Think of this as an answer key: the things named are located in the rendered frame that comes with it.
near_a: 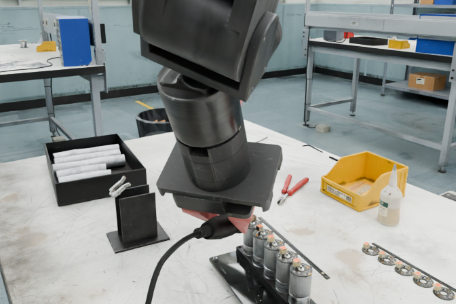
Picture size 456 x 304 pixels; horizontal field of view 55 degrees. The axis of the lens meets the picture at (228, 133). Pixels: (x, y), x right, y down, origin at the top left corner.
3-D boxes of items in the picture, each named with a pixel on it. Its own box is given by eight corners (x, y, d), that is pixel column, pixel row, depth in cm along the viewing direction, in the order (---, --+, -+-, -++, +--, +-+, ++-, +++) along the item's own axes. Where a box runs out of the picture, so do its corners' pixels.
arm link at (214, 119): (136, 81, 30) (208, 95, 28) (185, 26, 34) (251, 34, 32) (163, 147, 35) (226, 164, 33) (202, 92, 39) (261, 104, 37)
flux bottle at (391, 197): (381, 214, 73) (388, 159, 70) (402, 220, 71) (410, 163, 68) (374, 222, 70) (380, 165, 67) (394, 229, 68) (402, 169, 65)
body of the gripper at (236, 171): (184, 146, 44) (165, 90, 38) (284, 158, 40) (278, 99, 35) (159, 199, 39) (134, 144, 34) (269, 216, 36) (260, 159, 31)
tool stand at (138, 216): (125, 252, 69) (78, 209, 64) (172, 209, 71) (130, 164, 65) (135, 271, 64) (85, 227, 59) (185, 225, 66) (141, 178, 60)
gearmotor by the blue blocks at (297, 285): (296, 317, 48) (298, 277, 46) (283, 303, 50) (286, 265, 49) (313, 310, 49) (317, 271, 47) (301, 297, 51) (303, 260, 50)
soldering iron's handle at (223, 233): (227, 231, 47) (181, 246, 35) (230, 208, 48) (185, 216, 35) (249, 234, 47) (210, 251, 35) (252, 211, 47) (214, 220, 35)
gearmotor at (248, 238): (248, 263, 58) (248, 229, 56) (239, 254, 60) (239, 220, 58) (264, 258, 59) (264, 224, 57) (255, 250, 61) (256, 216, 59)
